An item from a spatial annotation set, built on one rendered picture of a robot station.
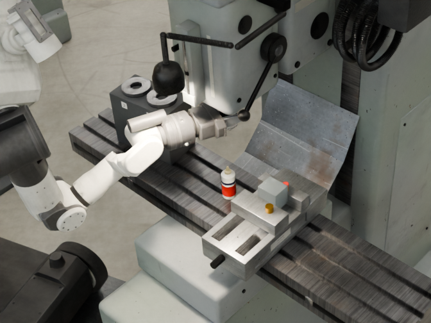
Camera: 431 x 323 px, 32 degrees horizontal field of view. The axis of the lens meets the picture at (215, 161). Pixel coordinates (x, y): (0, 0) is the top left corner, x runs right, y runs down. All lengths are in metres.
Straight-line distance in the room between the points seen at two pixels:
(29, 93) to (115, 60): 2.84
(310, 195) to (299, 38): 0.45
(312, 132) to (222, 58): 0.64
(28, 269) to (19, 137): 1.00
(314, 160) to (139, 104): 0.54
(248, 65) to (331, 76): 0.48
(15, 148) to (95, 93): 2.65
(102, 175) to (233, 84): 0.40
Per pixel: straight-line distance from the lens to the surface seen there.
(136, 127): 1.87
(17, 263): 2.62
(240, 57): 1.75
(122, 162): 1.86
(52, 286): 2.49
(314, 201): 2.07
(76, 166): 3.81
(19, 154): 1.65
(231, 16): 1.68
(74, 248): 2.57
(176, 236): 2.19
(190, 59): 1.75
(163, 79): 1.67
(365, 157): 2.29
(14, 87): 1.68
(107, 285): 2.70
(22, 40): 1.65
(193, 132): 1.90
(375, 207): 2.41
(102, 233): 3.44
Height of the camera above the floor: 2.43
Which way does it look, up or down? 41 degrees down
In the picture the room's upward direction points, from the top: 4 degrees counter-clockwise
